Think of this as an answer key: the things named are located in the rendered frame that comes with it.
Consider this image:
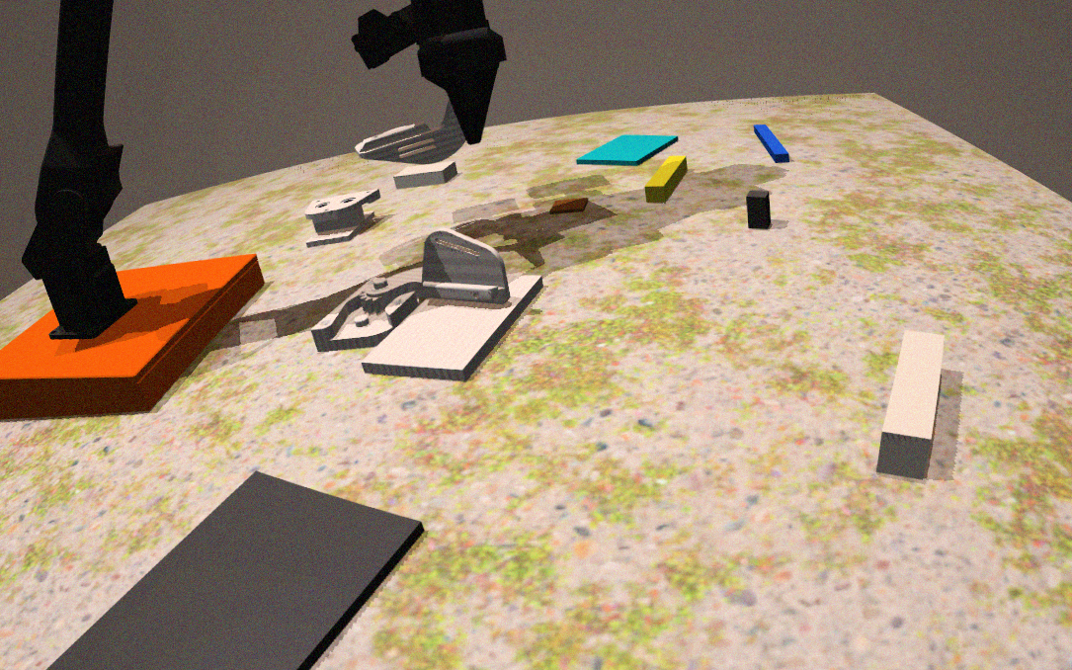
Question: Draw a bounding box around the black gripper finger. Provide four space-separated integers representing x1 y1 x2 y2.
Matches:
425 62 498 145

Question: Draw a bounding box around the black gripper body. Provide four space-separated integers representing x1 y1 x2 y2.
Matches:
417 0 507 77

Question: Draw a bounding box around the blue rectangular bar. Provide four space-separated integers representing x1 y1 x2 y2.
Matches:
754 125 789 163

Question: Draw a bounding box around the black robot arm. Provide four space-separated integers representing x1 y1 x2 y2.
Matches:
23 0 433 339

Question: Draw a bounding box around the yellow rectangular bar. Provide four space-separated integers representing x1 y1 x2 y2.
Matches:
645 155 688 203

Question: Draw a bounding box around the teal flat plate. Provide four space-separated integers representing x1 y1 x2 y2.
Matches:
576 134 679 166

